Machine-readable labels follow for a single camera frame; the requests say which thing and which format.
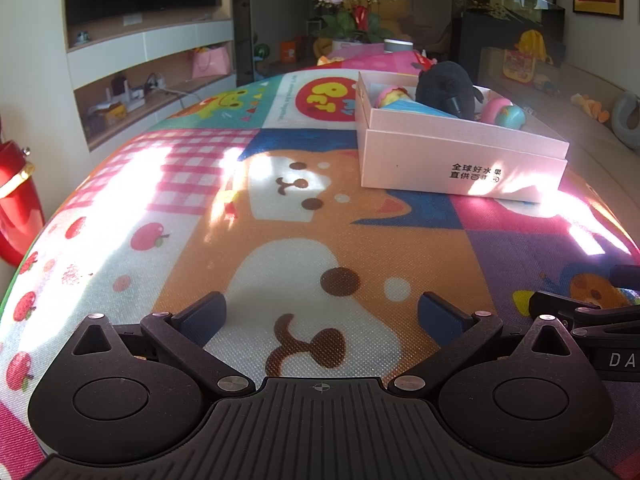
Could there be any colourful cartoon play mat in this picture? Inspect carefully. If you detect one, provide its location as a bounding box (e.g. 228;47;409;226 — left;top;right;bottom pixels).
0;67;640;480

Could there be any black glass fish tank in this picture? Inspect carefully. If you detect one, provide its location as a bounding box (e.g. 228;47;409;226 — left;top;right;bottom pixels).
452;0;567;86

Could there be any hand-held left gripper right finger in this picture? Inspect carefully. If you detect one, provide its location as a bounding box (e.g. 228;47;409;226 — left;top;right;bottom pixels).
387;291;576;396

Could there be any pink penguin toy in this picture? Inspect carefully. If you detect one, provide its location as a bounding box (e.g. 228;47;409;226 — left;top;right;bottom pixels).
480;97;513;126

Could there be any pink gift bag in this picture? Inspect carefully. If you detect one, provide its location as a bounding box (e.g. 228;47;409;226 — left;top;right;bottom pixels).
191;46;232;80

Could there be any orange plush toy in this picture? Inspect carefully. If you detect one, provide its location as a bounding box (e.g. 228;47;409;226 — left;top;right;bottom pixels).
570;92;612;122

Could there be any white wall shelf unit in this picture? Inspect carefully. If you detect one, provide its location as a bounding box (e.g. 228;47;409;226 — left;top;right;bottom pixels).
62;0;238;153

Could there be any colourful pink carton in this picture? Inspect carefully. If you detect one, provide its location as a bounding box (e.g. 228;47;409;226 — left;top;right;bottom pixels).
317;42;436;78

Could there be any grey neck pillow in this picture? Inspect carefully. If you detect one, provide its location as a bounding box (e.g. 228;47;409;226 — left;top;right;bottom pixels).
611;91;640;150

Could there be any pink yellow soft toy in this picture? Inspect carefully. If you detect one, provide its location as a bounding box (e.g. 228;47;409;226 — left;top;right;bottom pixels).
375;85;417;111

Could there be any black plush toy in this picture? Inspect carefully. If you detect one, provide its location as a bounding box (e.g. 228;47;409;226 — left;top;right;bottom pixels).
416;61;485;121

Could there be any yellow teddy bear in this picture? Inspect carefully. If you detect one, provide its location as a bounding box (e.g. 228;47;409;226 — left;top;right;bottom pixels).
370;0;416;43

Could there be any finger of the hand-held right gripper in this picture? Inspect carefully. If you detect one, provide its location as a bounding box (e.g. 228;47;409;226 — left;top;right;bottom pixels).
529;290;640;341
611;264;640;293

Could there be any white power strip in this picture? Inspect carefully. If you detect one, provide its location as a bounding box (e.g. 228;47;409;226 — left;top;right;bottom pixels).
127;72;168;106

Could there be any beige sofa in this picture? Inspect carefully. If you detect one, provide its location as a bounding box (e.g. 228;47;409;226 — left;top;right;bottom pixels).
480;45;640;196

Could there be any pink cardboard box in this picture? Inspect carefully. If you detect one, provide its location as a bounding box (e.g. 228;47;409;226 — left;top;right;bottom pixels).
354;71;571;204

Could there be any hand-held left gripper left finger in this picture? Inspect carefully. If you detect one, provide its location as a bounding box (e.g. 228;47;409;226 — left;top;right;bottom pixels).
64;291;256;396

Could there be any colourful toy bag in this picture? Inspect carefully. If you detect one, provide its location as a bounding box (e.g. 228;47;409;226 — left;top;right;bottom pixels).
502;47;540;83

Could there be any blue white plastic pack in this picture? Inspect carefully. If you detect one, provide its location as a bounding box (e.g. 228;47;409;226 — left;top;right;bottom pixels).
385;97;463;121

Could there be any teal plastic toy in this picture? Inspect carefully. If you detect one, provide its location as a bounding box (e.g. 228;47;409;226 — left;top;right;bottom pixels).
500;105;527;131

